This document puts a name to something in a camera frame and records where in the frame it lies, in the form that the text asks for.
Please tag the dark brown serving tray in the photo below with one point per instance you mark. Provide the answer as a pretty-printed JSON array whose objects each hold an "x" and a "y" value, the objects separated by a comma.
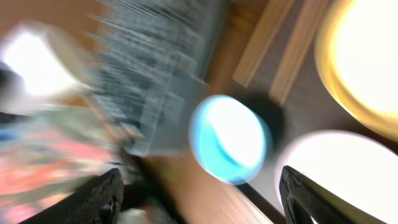
[{"x": 308, "y": 107}]

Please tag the light blue bowl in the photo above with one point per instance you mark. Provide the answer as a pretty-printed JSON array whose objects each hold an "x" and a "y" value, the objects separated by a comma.
[{"x": 228, "y": 139}]

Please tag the wooden chopstick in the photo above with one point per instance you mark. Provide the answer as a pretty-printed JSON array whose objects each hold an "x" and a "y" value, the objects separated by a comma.
[
  {"x": 263, "y": 35},
  {"x": 296, "y": 49}
]

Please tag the grey plastic dish rack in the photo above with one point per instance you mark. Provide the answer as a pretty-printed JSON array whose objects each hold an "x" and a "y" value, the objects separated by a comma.
[{"x": 150, "y": 69}]

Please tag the white bowl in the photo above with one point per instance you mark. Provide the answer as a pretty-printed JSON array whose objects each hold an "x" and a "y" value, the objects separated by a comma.
[{"x": 356, "y": 168}]

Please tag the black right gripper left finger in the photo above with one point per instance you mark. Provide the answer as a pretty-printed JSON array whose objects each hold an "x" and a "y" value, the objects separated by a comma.
[{"x": 96, "y": 202}]

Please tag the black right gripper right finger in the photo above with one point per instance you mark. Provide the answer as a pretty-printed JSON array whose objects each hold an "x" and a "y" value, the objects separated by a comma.
[{"x": 304, "y": 201}]

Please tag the yellow plate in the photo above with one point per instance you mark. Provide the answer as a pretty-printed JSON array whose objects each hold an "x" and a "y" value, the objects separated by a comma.
[{"x": 356, "y": 58}]

